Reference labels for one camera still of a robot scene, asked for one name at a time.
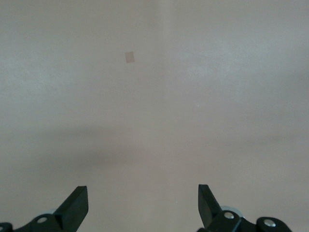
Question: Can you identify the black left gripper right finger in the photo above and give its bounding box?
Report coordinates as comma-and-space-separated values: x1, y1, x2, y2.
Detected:
197, 184, 294, 232

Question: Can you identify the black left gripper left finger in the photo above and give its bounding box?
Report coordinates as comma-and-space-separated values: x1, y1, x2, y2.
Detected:
0, 186, 89, 232

